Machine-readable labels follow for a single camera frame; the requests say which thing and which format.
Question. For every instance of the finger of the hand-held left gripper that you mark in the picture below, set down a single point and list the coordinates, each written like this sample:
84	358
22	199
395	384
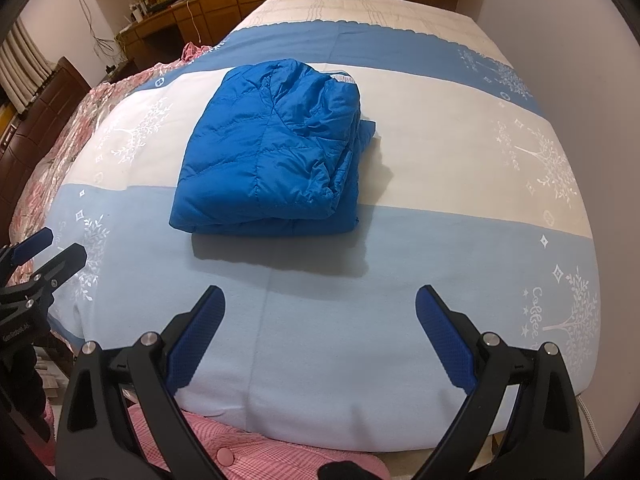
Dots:
35	244
57	264

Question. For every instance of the dark wooden headboard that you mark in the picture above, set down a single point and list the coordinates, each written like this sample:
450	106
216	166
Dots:
45	100

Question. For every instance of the blue and white blanket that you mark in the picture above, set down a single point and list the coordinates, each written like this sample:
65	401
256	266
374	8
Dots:
350	340

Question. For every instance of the blue down jacket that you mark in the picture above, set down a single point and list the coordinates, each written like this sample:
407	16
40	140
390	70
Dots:
250	160

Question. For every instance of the striped beige curtain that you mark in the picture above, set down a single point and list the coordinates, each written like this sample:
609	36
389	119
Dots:
20	55

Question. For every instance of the pink floral quilt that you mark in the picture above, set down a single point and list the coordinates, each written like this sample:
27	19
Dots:
75	125

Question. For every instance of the wooden desk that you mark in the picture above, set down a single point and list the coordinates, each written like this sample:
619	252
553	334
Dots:
160	25

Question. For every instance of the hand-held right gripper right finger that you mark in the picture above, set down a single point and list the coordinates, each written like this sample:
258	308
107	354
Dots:
445	340

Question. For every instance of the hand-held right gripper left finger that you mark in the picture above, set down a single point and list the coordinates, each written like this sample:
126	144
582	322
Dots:
192	340

